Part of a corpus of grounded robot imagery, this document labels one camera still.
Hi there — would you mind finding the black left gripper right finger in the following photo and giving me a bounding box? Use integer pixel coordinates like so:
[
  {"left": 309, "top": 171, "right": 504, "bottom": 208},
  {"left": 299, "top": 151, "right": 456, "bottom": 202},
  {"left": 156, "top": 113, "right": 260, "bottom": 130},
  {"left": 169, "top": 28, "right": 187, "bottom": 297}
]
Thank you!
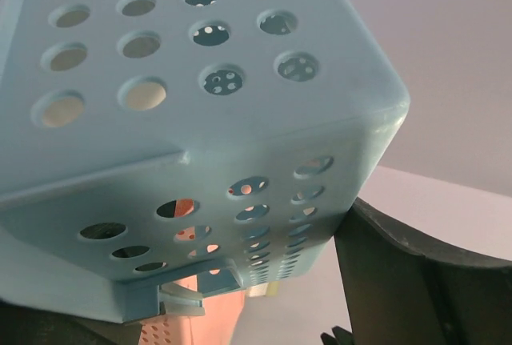
[{"left": 334, "top": 199, "right": 511, "bottom": 344}]

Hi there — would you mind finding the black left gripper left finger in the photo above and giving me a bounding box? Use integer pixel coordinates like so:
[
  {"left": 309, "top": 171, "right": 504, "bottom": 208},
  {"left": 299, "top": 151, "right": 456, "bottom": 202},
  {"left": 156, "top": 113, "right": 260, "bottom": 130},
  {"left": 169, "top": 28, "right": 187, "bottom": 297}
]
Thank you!
[{"left": 1, "top": 303, "right": 142, "bottom": 345}]

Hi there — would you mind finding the pink plastic basket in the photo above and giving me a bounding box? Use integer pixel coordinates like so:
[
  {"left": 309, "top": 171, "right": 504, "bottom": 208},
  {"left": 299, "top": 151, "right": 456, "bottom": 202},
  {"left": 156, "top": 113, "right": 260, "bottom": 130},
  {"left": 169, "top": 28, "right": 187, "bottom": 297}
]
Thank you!
[{"left": 138, "top": 199, "right": 247, "bottom": 345}]

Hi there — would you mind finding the blue bottom plastic basket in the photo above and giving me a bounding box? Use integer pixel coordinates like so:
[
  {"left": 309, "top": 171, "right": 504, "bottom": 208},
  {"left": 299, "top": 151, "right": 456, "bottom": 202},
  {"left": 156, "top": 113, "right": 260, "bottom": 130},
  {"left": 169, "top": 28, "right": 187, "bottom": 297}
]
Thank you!
[{"left": 1, "top": 0, "right": 410, "bottom": 323}]

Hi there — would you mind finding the green perforated plastic basket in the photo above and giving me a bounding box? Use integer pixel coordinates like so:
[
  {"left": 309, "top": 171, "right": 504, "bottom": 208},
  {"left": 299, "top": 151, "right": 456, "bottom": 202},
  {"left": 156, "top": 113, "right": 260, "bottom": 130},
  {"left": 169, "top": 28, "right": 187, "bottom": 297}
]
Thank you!
[{"left": 266, "top": 281, "right": 279, "bottom": 297}]

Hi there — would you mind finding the white perforated plastic basket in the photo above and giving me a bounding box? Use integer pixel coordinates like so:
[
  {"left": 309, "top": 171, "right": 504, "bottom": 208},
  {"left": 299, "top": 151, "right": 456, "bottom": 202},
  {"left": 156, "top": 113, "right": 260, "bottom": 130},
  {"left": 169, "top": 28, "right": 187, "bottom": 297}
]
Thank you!
[{"left": 246, "top": 283, "right": 269, "bottom": 298}]

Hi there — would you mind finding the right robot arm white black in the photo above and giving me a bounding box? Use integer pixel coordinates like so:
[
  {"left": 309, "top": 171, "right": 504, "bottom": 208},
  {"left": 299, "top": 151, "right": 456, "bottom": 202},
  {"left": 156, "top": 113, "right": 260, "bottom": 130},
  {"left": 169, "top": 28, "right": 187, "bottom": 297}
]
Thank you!
[{"left": 321, "top": 327, "right": 354, "bottom": 345}]

